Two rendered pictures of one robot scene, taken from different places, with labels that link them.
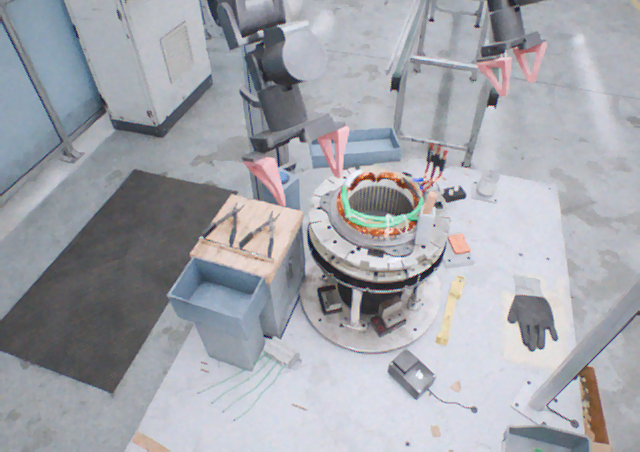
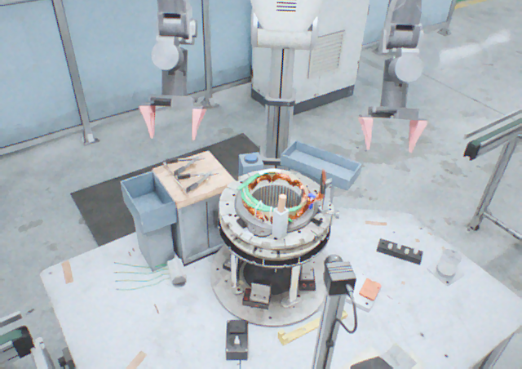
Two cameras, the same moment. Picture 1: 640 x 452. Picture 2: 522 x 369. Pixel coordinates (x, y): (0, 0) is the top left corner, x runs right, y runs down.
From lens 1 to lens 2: 0.73 m
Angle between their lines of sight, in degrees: 29
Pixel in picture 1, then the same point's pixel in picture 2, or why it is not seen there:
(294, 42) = (161, 46)
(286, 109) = (167, 84)
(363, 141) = (335, 165)
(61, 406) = not seen: hidden behind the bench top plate
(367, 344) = (229, 303)
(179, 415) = (95, 267)
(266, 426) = (129, 304)
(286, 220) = (221, 180)
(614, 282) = not seen: outside the picture
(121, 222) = not seen: hidden behind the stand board
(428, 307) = (295, 311)
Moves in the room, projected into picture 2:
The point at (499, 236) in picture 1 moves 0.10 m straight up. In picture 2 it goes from (418, 309) to (426, 289)
